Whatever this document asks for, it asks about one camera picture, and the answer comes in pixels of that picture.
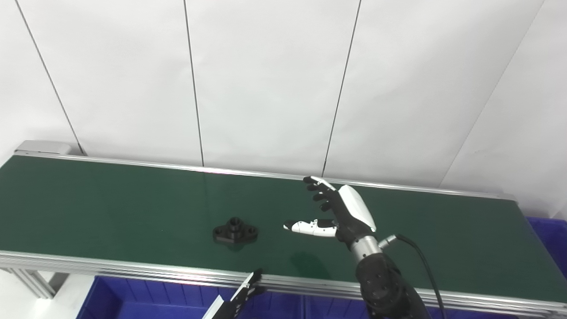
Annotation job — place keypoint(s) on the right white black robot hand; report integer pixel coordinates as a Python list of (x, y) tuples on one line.
[(350, 217)]

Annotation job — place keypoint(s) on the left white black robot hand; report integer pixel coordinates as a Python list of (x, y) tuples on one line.
[(230, 305)]

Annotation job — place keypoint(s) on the black flanged machine part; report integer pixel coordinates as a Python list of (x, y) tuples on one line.
[(234, 231)]

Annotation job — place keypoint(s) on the blue plastic bin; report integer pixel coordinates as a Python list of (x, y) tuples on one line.
[(551, 239), (146, 301), (336, 309)]

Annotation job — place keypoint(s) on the green conveyor belt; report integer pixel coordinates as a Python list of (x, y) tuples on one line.
[(133, 208)]

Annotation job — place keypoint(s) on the aluminium conveyor leg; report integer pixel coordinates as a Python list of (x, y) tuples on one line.
[(33, 283)]

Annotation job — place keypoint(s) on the grey conveyor end housing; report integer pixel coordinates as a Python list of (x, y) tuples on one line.
[(44, 147)]

